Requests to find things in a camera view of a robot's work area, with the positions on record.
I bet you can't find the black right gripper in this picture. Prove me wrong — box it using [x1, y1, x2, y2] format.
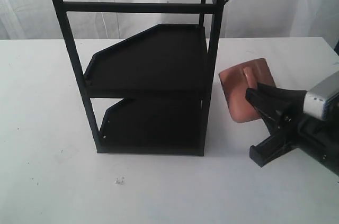
[245, 83, 338, 175]

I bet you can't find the terracotta orange mug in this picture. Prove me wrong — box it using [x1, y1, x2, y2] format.
[219, 58, 276, 123]

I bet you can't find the white backdrop curtain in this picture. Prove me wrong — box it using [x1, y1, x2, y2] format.
[1, 0, 338, 46]

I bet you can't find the black metal shelf rack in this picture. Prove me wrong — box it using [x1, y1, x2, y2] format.
[52, 0, 227, 156]

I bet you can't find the small white debris bit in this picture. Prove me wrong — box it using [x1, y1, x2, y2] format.
[114, 176, 124, 185]

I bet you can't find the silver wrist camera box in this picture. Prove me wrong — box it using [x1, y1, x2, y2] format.
[303, 71, 338, 121]

